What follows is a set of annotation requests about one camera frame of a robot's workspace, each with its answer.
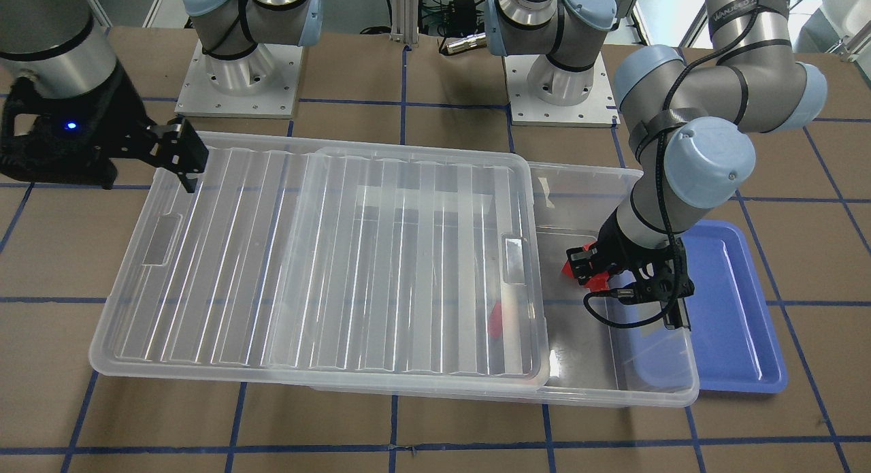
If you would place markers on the blue plastic tray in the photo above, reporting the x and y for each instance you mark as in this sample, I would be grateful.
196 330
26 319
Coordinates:
731 344

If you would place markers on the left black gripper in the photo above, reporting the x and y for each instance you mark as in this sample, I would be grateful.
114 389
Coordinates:
618 246

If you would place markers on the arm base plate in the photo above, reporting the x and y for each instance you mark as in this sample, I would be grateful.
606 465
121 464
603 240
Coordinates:
542 95
261 85

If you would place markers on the clear plastic box lid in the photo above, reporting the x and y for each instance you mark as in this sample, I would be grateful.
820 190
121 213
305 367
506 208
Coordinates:
199 292

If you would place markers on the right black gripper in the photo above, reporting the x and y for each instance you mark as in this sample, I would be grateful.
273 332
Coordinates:
117 129

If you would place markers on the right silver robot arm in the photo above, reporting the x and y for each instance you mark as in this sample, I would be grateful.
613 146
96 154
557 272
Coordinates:
59 45

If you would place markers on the clear plastic storage box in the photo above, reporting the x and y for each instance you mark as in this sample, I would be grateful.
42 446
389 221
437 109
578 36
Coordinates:
612 350

